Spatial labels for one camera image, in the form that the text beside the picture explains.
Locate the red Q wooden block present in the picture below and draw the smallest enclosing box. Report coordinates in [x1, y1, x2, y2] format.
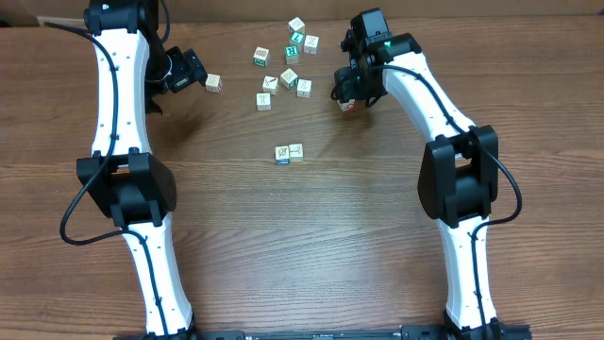
[337, 99, 355, 112]

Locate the yellow-edged wooden block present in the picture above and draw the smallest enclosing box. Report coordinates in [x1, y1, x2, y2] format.
[289, 144, 304, 162]

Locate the blue-edged wooden block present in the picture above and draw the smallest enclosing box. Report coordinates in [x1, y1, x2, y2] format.
[275, 145, 291, 165]

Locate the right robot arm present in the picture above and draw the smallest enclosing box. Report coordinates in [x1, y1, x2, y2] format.
[330, 8, 502, 339]

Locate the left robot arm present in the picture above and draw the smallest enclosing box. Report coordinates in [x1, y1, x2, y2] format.
[76, 1, 208, 339]

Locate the red-sided left wooden block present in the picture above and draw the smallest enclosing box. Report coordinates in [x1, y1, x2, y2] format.
[205, 74, 223, 93]

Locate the yellow-sided wooden block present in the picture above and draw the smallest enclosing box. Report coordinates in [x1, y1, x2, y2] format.
[296, 79, 312, 98]

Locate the blue-sided wooden block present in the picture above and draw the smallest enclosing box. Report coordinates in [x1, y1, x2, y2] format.
[303, 35, 319, 55]

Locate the green-sided tilted wooden block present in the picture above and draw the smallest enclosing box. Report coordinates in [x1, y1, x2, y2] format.
[279, 68, 299, 90]

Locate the green R wooden block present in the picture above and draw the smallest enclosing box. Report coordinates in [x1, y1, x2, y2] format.
[284, 45, 299, 65]

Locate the green B wooden block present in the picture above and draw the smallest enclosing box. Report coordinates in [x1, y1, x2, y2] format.
[253, 46, 270, 68]

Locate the green L wooden block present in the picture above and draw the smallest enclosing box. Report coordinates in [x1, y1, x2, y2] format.
[289, 31, 305, 49]

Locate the plain wooden block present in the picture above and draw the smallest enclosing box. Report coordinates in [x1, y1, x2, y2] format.
[256, 93, 272, 111]

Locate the wooden block red picture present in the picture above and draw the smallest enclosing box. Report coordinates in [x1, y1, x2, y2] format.
[262, 76, 278, 95]

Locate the top wooden letter block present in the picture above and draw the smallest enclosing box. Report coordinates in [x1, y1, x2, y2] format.
[288, 17, 306, 33]

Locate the brown cardboard backdrop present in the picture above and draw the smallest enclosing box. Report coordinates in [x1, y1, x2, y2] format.
[0, 0, 604, 27]

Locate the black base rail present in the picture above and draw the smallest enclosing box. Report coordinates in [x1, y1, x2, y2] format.
[113, 323, 532, 340]

